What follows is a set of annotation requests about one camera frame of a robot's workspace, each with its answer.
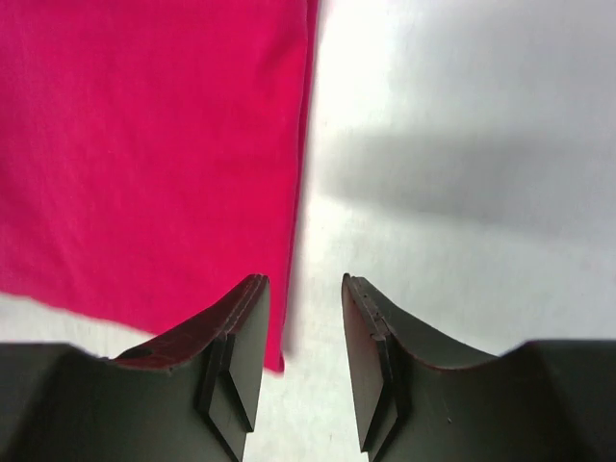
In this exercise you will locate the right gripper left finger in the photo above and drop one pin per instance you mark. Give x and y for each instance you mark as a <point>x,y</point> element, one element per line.
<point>229,340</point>

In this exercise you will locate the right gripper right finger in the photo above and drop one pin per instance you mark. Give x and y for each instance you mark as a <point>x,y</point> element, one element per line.
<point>383,344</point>

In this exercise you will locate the red t shirt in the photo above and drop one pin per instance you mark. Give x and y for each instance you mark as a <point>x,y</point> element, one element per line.
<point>151,154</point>

